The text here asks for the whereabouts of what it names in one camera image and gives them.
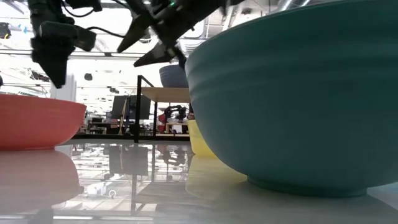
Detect white pillar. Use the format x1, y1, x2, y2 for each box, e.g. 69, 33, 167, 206
49, 73, 77, 103

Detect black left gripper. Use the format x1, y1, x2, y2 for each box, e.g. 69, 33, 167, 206
30, 21, 78, 90

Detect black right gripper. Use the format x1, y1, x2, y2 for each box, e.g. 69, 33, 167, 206
116, 0, 246, 69

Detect black camera cable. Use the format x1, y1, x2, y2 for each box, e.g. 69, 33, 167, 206
86, 26, 126, 39

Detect black desk monitor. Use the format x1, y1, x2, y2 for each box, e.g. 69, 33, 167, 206
111, 94, 152, 121

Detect red bowl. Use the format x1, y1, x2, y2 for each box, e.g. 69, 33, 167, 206
0, 93, 88, 151

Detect blue bowl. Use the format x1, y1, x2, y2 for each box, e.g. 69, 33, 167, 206
159, 63, 190, 89

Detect red background object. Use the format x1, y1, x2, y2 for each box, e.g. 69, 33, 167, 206
157, 111, 170, 133

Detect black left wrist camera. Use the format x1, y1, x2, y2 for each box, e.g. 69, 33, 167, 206
73, 25, 98, 53

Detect yellow translucent bowl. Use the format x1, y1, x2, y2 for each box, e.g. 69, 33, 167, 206
186, 119, 219, 158

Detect black-framed wooden shelf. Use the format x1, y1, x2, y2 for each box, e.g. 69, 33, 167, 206
134, 74, 192, 144

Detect large teal bowl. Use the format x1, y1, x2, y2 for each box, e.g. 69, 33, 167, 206
185, 0, 398, 198

